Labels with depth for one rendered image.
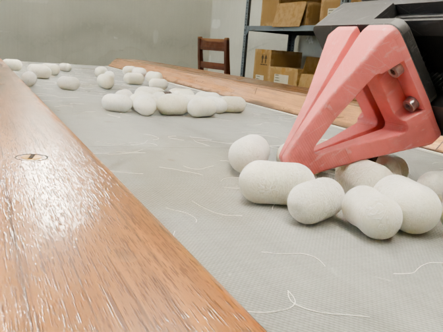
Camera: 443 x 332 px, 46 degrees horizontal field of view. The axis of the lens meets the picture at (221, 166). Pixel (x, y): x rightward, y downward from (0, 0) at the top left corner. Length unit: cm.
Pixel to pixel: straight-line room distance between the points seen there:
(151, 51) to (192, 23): 52
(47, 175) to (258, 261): 8
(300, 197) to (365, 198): 3
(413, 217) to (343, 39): 10
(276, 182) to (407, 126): 8
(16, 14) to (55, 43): 39
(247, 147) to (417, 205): 11
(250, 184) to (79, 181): 9
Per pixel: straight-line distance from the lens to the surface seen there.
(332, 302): 16
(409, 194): 23
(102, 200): 16
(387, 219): 21
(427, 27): 27
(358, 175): 26
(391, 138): 28
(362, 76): 26
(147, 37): 524
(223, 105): 58
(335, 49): 28
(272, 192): 24
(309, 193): 22
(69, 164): 20
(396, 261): 20
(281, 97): 69
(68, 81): 75
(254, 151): 30
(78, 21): 508
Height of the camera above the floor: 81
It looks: 12 degrees down
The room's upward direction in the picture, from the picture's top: 5 degrees clockwise
